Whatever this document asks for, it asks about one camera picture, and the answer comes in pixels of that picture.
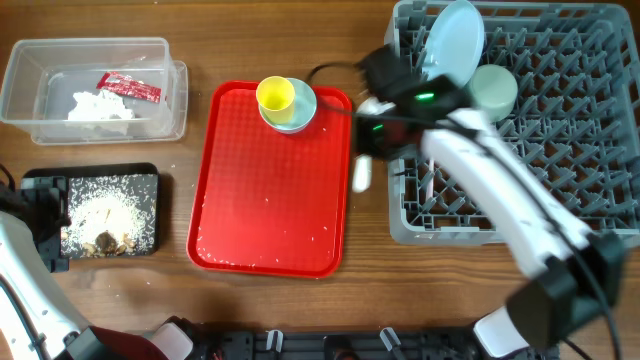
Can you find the yellow plastic cup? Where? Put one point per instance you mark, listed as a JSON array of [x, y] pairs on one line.
[[276, 99]]

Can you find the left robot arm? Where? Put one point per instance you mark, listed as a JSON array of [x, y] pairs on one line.
[[38, 321]]

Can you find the food scraps and rice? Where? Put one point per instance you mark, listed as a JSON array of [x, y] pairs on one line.
[[111, 216]]

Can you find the black food waste tray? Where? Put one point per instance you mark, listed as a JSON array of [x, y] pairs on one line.
[[98, 170]]

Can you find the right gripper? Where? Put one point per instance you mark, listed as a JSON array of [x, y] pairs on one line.
[[362, 123]]

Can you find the red serving tray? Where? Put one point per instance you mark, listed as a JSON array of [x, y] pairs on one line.
[[268, 203]]

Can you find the clear plastic waste bin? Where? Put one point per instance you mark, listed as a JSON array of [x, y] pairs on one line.
[[43, 74]]

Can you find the white napkin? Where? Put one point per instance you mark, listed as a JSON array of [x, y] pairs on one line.
[[105, 105]]

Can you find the light blue small bowl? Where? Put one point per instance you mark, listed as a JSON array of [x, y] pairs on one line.
[[304, 107]]

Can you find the white plastic spoon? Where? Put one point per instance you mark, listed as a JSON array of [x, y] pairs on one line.
[[362, 173]]

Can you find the grey dishwasher rack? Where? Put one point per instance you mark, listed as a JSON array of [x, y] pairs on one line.
[[575, 124]]

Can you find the white plastic fork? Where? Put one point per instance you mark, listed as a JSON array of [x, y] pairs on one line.
[[430, 183]]

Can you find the light blue plate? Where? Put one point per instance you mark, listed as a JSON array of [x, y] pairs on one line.
[[455, 43]]

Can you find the red snack wrapper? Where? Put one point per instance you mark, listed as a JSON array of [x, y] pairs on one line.
[[127, 86]]

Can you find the mint green bowl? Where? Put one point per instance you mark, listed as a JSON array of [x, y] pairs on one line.
[[494, 90]]

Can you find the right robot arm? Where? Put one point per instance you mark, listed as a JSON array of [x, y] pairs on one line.
[[574, 274]]

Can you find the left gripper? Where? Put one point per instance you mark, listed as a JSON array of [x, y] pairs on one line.
[[50, 199]]

